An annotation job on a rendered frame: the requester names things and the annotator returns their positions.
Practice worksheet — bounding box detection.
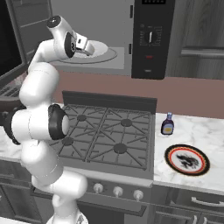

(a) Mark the grey microwave turntable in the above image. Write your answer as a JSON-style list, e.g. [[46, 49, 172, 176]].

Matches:
[[49, 45, 119, 66]]

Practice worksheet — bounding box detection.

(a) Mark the black microwave door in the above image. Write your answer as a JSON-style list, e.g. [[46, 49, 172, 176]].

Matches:
[[0, 0, 30, 101]]

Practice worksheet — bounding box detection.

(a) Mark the white stove knob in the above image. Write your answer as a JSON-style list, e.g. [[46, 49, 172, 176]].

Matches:
[[132, 189, 144, 201], [93, 183, 104, 194], [112, 185, 124, 198]]

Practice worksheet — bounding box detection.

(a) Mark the white plate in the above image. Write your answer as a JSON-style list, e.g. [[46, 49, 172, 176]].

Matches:
[[68, 38, 109, 60]]

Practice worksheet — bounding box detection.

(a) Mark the purple sauce bottle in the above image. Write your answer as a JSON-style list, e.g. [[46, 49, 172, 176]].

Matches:
[[160, 112, 176, 137]]

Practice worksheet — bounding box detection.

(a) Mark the grey wall cupboard door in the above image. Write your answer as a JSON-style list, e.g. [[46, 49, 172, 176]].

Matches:
[[165, 0, 224, 81]]

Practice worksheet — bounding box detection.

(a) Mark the black microwave oven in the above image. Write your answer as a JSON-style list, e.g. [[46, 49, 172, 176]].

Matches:
[[49, 0, 177, 81]]

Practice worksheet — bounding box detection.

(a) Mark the grey cupboard handle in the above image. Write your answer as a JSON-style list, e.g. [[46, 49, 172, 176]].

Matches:
[[180, 47, 224, 59]]

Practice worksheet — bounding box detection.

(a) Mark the grey oven door handle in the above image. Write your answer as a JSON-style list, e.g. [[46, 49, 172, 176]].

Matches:
[[30, 186, 148, 218]]

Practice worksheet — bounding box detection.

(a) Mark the black-rimmed plate with dragon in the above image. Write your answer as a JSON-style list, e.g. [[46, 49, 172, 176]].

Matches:
[[164, 143, 211, 177]]

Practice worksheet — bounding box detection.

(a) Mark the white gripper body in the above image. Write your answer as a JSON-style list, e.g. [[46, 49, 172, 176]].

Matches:
[[84, 39, 96, 57]]

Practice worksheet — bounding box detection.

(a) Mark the grey drawer front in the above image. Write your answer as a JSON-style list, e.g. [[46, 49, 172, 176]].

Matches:
[[166, 187, 224, 217]]

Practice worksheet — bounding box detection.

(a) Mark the grey base cupboard run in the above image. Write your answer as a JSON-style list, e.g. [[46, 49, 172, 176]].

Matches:
[[0, 158, 40, 224]]

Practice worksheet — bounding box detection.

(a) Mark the grey base cupboard door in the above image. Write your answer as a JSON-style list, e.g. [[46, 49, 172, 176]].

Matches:
[[153, 206, 200, 224], [200, 213, 224, 224]]

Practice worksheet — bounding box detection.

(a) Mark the silver drawer handle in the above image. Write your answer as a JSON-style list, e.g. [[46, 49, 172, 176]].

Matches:
[[190, 197, 224, 208]]

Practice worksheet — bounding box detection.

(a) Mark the grey wall cupboard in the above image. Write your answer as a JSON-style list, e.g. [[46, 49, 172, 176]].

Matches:
[[10, 0, 54, 64]]

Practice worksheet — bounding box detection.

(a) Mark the grey stove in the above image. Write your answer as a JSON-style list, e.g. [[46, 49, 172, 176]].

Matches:
[[30, 90, 158, 224]]

